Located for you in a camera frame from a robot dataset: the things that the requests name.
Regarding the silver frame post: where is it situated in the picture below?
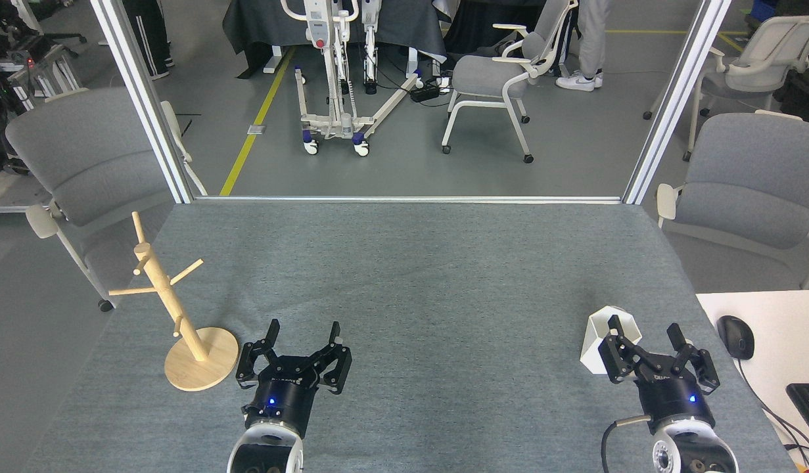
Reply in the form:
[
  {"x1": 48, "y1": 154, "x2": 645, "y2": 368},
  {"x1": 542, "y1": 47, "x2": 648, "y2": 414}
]
[
  {"x1": 89, "y1": 0, "x2": 209, "y2": 204},
  {"x1": 622, "y1": 0, "x2": 733, "y2": 206}
]

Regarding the dark equipment rack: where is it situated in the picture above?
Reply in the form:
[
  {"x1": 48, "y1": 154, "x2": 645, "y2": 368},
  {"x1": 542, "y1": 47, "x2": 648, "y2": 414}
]
[{"x1": 0, "y1": 0, "x2": 84, "y2": 175}]

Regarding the grey chair with white armrests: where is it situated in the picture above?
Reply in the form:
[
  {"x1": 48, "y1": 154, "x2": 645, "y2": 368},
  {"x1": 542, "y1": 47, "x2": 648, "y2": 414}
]
[{"x1": 442, "y1": 0, "x2": 579, "y2": 164}]

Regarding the grey chair with white backrest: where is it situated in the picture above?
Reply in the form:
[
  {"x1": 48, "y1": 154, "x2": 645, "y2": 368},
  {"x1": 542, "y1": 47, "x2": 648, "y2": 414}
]
[{"x1": 643, "y1": 14, "x2": 809, "y2": 162}]

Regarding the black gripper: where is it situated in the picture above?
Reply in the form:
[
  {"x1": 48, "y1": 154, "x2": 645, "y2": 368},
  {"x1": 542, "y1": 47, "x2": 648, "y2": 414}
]
[
  {"x1": 598, "y1": 315, "x2": 720, "y2": 434},
  {"x1": 236, "y1": 319, "x2": 352, "y2": 439}
]

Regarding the black computer mouse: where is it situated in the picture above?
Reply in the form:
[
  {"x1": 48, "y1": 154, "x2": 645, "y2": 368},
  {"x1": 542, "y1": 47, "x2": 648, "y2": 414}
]
[{"x1": 717, "y1": 315, "x2": 755, "y2": 361}]

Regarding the grey padded chair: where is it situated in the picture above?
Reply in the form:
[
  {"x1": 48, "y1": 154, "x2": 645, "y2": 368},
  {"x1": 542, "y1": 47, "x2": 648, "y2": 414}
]
[
  {"x1": 655, "y1": 110, "x2": 809, "y2": 290},
  {"x1": 5, "y1": 87, "x2": 208, "y2": 313}
]

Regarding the white stand on wheels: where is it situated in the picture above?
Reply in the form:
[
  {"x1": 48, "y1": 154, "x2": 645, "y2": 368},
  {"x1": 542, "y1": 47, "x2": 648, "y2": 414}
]
[{"x1": 279, "y1": 0, "x2": 426, "y2": 157}]

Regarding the white desk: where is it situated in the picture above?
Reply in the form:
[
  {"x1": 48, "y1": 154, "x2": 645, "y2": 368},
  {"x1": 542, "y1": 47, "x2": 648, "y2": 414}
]
[{"x1": 697, "y1": 290, "x2": 809, "y2": 473}]

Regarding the black mouse cable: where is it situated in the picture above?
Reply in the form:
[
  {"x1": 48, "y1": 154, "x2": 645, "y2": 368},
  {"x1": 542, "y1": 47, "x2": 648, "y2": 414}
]
[{"x1": 736, "y1": 358, "x2": 809, "y2": 462}]

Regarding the person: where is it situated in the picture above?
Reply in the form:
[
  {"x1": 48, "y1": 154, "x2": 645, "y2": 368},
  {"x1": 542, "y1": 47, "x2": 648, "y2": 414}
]
[
  {"x1": 555, "y1": 0, "x2": 611, "y2": 92},
  {"x1": 120, "y1": 0, "x2": 175, "y2": 81}
]

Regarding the white hexagonal cup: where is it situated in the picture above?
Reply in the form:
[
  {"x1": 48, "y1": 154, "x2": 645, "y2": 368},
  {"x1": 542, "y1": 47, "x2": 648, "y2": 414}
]
[{"x1": 580, "y1": 305, "x2": 643, "y2": 376}]

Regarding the wooden cup rack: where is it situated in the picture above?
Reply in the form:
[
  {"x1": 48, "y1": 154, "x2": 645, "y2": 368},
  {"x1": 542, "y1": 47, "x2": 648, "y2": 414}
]
[{"x1": 108, "y1": 212, "x2": 239, "y2": 393}]

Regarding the dark cloth covered table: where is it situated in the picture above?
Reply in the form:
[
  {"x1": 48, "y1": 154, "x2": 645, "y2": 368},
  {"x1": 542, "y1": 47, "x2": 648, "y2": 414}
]
[{"x1": 222, "y1": 0, "x2": 448, "y2": 74}]

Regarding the silver frame rail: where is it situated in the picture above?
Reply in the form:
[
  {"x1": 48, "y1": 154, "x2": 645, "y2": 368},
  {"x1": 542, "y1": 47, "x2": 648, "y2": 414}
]
[{"x1": 194, "y1": 195, "x2": 625, "y2": 205}]

